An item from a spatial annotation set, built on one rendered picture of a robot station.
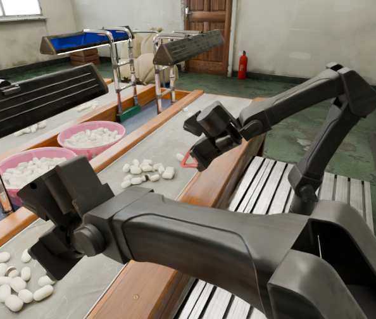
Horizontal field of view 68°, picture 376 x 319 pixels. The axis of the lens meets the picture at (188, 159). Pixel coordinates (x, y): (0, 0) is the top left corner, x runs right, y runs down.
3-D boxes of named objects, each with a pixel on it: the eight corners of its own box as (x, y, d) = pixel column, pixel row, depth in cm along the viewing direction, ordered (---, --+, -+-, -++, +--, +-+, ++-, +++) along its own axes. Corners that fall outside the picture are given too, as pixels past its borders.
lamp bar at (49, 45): (135, 38, 167) (133, 25, 163) (53, 55, 118) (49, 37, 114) (124, 38, 170) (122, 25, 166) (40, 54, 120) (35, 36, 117)
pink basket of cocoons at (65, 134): (139, 145, 125) (137, 126, 120) (100, 176, 104) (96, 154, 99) (92, 135, 134) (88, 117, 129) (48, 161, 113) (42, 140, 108)
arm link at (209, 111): (197, 126, 66) (237, 93, 62) (195, 114, 74) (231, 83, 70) (226, 157, 71) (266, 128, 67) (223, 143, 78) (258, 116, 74)
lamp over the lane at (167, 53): (225, 43, 147) (225, 29, 144) (171, 66, 98) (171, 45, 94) (210, 43, 150) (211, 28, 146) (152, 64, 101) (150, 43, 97)
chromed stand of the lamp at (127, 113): (140, 111, 164) (133, 27, 142) (121, 123, 148) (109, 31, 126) (114, 106, 171) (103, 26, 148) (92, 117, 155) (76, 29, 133)
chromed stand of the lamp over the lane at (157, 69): (204, 121, 150) (207, 30, 128) (189, 135, 134) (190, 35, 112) (173, 116, 157) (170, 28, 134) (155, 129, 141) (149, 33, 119)
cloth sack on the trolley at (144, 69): (181, 80, 408) (181, 52, 389) (154, 93, 351) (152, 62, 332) (149, 76, 429) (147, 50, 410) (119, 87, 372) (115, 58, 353)
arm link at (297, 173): (290, 195, 78) (359, 84, 63) (283, 181, 84) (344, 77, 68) (309, 200, 79) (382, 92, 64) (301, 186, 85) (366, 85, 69)
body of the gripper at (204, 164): (187, 153, 75) (207, 141, 70) (200, 138, 83) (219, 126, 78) (200, 172, 76) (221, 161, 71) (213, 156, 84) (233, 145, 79)
